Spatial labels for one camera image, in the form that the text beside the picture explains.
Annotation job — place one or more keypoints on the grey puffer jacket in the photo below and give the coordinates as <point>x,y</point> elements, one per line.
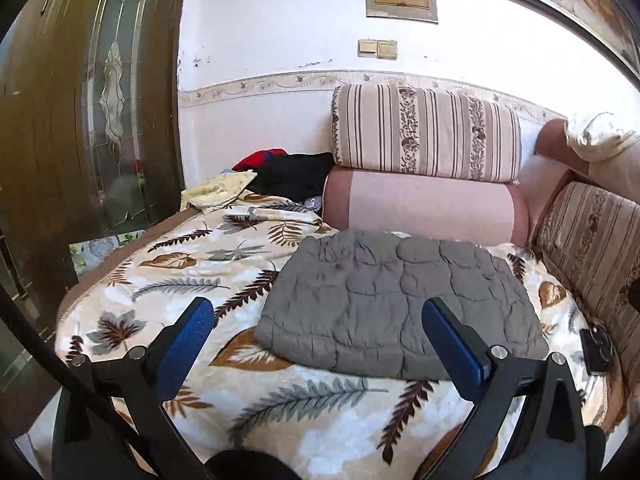
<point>390,300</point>

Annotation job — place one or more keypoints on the striped floral cushion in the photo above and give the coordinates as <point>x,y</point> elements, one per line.
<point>425,130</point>

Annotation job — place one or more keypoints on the small black device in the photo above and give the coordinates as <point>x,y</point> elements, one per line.
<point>595,352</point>

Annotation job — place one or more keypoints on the yellow floral cloth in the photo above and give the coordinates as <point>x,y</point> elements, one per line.
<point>215,192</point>

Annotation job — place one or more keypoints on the black garment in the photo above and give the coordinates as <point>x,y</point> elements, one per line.
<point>295,175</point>

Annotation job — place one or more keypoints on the leaf print fleece blanket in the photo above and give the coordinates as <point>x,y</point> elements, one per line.
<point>280,410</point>

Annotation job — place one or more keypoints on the pink bolster cushion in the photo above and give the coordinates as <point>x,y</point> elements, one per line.
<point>425,205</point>

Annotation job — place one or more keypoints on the beige wall switch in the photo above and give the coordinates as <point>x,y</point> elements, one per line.
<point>387,49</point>
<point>367,47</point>

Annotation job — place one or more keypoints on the white cloth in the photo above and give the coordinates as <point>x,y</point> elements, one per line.
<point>595,135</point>

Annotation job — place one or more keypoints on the red garment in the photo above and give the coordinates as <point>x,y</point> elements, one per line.
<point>252,160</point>

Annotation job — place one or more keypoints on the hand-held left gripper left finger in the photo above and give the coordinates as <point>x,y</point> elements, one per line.
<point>185,355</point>

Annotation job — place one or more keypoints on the floral floor mat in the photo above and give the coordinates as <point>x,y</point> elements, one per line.
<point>95,255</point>

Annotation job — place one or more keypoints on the striped sofa back cushion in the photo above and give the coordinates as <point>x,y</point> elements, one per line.
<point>590,250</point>

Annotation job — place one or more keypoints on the purple patterned cloth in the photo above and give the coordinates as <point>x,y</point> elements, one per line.
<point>312,202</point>

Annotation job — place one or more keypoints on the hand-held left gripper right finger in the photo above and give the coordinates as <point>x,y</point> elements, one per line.
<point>457,350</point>

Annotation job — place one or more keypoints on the wooden door with leaded glass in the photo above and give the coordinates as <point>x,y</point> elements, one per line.
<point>50,135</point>

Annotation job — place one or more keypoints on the brown mattress edge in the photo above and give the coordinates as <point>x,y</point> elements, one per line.
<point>100,270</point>

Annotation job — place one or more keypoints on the brown sofa armrest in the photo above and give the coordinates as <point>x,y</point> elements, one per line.
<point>550,145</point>

